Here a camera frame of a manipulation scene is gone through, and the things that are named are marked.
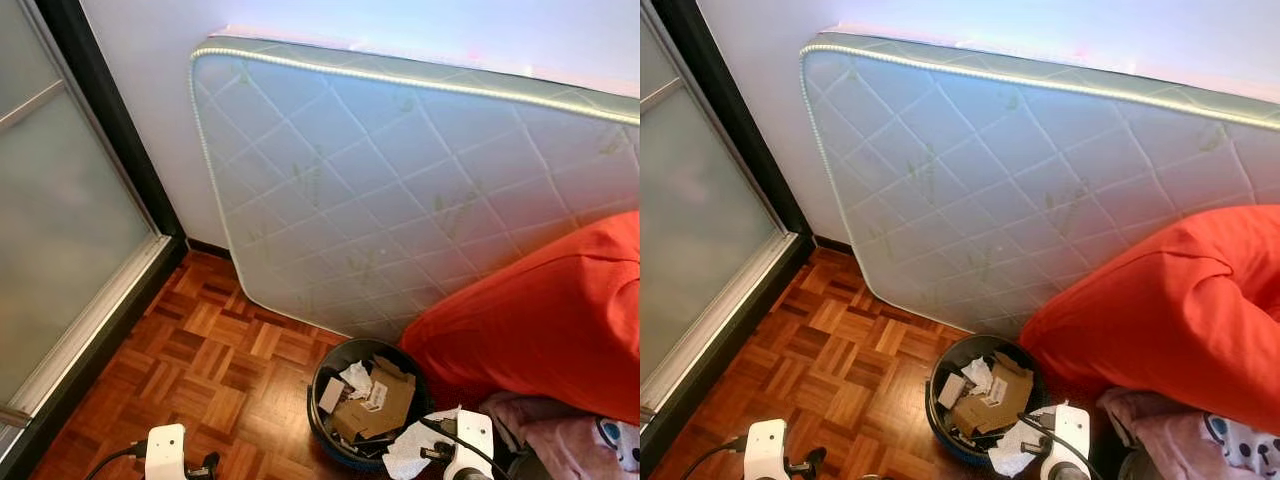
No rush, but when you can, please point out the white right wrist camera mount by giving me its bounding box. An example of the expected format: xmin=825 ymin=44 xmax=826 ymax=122
xmin=1040 ymin=403 xmax=1091 ymax=479
xmin=443 ymin=408 xmax=495 ymax=480

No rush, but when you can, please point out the dark door frame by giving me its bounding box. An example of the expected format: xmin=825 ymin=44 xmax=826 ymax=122
xmin=640 ymin=0 xmax=816 ymax=480
xmin=0 ymin=0 xmax=189 ymax=480

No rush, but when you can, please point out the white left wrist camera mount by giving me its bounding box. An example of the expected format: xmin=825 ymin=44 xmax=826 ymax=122
xmin=745 ymin=420 xmax=789 ymax=480
xmin=145 ymin=424 xmax=188 ymax=480

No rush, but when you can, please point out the black round waste bin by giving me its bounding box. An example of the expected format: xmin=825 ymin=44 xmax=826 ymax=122
xmin=925 ymin=335 xmax=1049 ymax=469
xmin=307 ymin=338 xmax=433 ymax=473

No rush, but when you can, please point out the red fabric sofa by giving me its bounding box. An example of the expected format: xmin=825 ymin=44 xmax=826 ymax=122
xmin=1020 ymin=205 xmax=1280 ymax=436
xmin=400 ymin=210 xmax=640 ymax=426

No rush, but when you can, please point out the green quilted mattress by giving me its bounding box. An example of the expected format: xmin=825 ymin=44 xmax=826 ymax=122
xmin=800 ymin=33 xmax=1280 ymax=339
xmin=188 ymin=37 xmax=640 ymax=346

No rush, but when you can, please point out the white tissue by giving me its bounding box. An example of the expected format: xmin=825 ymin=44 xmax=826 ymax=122
xmin=383 ymin=408 xmax=461 ymax=480
xmin=988 ymin=405 xmax=1056 ymax=479

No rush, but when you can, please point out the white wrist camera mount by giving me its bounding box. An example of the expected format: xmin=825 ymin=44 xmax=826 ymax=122
xmin=145 ymin=424 xmax=188 ymax=480
xmin=745 ymin=420 xmax=789 ymax=480
xmin=443 ymin=408 xmax=495 ymax=480
xmin=1040 ymin=403 xmax=1091 ymax=479

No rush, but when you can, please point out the brown cardboard piece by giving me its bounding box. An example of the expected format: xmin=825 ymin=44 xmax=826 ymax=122
xmin=948 ymin=352 xmax=1036 ymax=438
xmin=330 ymin=357 xmax=416 ymax=443

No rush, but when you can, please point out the frosted glass sliding door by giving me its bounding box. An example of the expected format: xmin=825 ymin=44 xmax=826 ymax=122
xmin=640 ymin=0 xmax=801 ymax=416
xmin=0 ymin=0 xmax=176 ymax=441

